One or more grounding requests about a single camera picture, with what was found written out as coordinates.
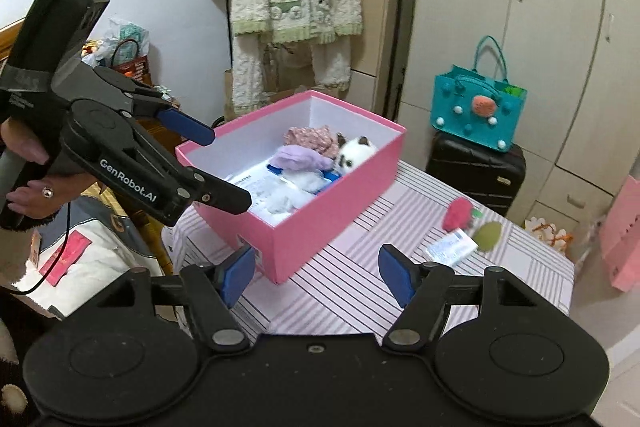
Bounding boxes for red paper bag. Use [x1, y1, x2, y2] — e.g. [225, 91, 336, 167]
[111, 39, 151, 84]

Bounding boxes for lilac cloud plush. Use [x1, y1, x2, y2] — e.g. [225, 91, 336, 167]
[272, 144, 335, 174]

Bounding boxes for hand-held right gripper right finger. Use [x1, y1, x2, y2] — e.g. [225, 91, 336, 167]
[378, 244, 567, 350]

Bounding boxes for black suitcase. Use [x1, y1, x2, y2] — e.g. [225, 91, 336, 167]
[426, 131, 527, 219]

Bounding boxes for plastic bag with tissue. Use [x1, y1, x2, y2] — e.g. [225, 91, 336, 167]
[102, 18, 151, 58]

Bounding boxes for white tissue packet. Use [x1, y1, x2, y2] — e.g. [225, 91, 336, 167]
[425, 229, 480, 268]

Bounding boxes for white paper sheet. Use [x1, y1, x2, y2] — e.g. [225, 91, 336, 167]
[227, 166, 282, 220]

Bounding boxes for white brown cat plush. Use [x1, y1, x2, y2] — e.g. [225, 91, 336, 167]
[334, 133, 380, 176]

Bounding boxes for olive green plush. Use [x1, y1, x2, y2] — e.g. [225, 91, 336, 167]
[472, 221, 503, 253]

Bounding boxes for white orange paper bag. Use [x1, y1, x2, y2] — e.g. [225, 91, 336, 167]
[524, 217, 574, 259]

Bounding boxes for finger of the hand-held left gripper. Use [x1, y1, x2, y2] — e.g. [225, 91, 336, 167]
[132, 127, 252, 214]
[92, 67, 217, 146]

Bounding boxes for cream fleece pants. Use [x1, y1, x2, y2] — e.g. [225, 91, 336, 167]
[231, 34, 354, 118]

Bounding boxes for pink floral cloth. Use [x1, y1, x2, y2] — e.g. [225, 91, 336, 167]
[284, 124, 339, 158]

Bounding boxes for beige door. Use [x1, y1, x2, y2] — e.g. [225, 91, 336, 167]
[350, 0, 402, 118]

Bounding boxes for pink box lid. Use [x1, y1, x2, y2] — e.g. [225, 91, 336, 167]
[599, 174, 640, 293]

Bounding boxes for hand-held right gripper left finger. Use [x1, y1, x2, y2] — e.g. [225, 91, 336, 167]
[75, 246, 257, 353]

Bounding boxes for striped tablecloth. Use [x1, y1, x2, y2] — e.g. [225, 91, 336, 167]
[161, 159, 575, 339]

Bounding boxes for person's left hand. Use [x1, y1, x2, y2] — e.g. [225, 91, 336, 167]
[0, 119, 67, 219]

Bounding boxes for pink cardboard box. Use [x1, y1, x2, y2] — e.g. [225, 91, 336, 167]
[175, 89, 405, 286]

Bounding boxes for black cable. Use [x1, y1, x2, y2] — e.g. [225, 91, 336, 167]
[14, 202, 72, 296]

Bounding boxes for white grey quilt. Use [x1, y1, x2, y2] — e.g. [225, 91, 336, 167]
[15, 187, 168, 315]

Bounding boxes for person's dark fleece clothing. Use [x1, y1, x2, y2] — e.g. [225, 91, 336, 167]
[0, 284, 68, 427]

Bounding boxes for beige wardrobe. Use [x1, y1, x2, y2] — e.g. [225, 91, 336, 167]
[390, 0, 640, 260]

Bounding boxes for teal felt tote bag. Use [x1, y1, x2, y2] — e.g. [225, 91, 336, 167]
[432, 36, 528, 153]

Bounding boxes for white fluffy pompom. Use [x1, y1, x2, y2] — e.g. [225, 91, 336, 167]
[264, 169, 327, 214]

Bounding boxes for pink strawberry plush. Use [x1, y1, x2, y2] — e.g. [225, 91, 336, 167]
[445, 199, 484, 231]

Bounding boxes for pink flat packet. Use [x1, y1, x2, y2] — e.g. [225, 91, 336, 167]
[37, 232, 91, 284]

